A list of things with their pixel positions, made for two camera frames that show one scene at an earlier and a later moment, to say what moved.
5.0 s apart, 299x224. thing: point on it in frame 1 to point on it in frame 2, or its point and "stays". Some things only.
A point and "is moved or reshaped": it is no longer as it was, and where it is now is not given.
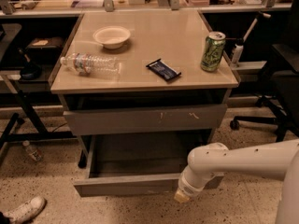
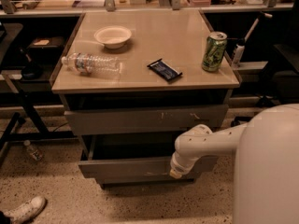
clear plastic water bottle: (92, 64) stays
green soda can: (212, 51) stays
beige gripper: (189, 189) to (177, 168)
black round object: (31, 70) stays
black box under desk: (46, 49) stays
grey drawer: (139, 165) is moved or reshaped
